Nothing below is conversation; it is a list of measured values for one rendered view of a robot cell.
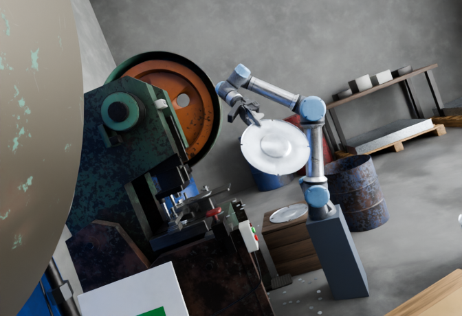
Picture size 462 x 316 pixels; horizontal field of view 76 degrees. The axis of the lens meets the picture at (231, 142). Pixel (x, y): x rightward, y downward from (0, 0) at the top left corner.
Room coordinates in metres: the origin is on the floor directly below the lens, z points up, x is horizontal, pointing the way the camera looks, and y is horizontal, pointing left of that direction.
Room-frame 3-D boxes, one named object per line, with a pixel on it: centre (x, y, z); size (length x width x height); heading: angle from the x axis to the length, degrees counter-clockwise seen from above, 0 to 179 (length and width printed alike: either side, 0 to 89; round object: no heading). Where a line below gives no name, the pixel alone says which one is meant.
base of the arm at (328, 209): (1.60, -0.32, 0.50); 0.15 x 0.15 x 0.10
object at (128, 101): (1.67, 0.39, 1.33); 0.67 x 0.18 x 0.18; 176
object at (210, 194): (1.66, 0.22, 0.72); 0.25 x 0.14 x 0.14; 86
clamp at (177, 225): (1.50, 0.41, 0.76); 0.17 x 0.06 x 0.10; 176
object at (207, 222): (1.67, 0.39, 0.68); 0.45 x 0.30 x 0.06; 176
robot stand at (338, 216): (1.60, -0.32, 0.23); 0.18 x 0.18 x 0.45; 68
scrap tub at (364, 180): (2.31, -0.76, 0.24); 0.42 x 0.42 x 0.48
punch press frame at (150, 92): (1.68, 0.54, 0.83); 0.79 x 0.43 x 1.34; 86
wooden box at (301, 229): (2.09, -0.20, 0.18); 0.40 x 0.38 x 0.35; 79
